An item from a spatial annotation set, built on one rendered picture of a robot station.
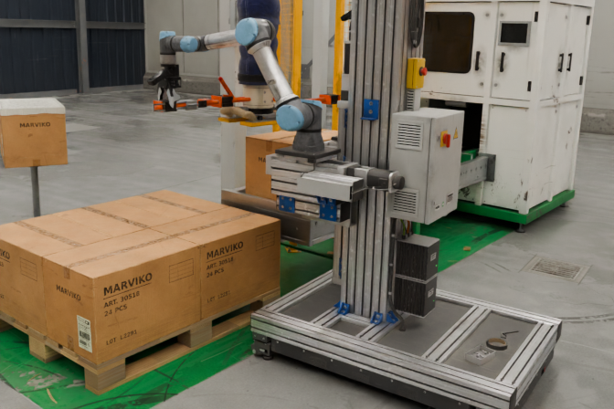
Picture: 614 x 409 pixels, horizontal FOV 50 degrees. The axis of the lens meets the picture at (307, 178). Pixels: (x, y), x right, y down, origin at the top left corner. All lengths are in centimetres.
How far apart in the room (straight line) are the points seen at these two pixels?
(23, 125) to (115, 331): 211
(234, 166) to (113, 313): 221
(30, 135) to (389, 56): 272
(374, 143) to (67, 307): 155
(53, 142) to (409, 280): 273
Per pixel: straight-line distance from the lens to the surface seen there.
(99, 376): 311
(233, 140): 494
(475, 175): 543
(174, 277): 320
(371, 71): 299
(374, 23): 298
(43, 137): 482
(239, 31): 295
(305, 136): 298
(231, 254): 343
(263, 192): 389
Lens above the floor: 158
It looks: 13 degrees down
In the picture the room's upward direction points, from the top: 1 degrees clockwise
